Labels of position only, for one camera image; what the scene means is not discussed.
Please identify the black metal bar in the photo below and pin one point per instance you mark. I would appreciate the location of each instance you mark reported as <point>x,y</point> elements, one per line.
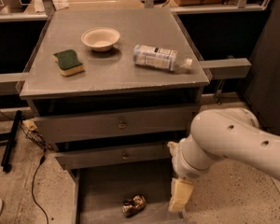
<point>10,143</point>

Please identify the white paper bowl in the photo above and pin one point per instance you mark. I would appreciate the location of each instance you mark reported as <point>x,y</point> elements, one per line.
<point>100,39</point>

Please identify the green and yellow sponge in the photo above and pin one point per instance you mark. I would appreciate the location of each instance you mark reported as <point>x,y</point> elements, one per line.
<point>68,62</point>

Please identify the middle grey drawer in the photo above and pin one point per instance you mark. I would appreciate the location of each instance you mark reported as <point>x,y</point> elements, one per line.
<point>104,156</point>

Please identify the top grey drawer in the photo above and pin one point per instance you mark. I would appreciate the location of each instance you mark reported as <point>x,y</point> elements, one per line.
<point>67,128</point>

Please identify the grey horizontal rail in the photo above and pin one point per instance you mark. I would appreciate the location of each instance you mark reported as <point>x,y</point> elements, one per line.
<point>226,68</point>

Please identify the plastic bottle with label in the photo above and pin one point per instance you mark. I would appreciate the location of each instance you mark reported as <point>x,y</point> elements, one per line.
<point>160,58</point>

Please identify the bottom grey open drawer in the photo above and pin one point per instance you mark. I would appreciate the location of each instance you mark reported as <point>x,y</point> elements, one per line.
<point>102,191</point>

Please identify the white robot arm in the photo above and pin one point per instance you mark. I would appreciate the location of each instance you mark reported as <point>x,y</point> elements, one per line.
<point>217,134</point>

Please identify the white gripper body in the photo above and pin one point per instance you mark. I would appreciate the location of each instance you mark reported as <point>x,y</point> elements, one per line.
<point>181,161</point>

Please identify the grey drawer cabinet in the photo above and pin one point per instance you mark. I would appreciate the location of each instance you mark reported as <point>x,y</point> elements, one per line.
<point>111,80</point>

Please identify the white crumpled cloth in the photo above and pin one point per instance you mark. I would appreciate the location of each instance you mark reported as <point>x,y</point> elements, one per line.
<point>60,4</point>

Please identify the crushed orange soda can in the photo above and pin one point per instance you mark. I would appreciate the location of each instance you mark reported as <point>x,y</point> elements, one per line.
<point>134,205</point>

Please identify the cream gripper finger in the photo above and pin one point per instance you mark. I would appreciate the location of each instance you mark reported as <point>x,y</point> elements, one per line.
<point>181,190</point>
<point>172,147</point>

